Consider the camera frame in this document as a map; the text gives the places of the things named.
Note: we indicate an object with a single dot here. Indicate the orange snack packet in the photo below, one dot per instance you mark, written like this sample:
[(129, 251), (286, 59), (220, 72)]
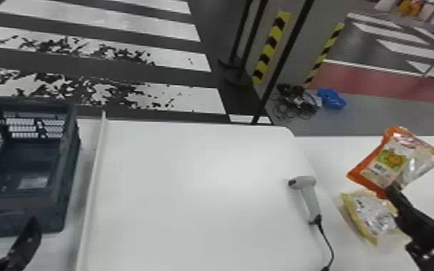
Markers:
[(391, 159)]

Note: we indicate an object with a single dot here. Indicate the yellow snack packet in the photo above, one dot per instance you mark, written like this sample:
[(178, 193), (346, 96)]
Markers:
[(370, 215)]

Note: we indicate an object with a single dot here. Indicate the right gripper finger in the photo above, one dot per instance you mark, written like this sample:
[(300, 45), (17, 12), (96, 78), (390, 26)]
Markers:
[(399, 200)]

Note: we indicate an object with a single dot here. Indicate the black crate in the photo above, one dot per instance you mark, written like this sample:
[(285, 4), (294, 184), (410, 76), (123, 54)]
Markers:
[(31, 159)]

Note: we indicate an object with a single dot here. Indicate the yellow black striped post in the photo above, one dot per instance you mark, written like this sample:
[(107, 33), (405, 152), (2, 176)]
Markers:
[(323, 53), (270, 49)]

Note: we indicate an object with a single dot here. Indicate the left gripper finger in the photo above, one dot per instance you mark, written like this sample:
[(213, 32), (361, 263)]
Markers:
[(26, 242)]

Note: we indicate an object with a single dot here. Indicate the hand scanner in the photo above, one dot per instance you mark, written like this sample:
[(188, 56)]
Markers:
[(309, 196)]

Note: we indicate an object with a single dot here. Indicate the blue box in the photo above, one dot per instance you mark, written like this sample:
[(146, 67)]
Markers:
[(331, 99)]

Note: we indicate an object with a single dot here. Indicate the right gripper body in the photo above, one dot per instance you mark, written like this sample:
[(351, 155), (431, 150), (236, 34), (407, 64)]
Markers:
[(423, 229)]

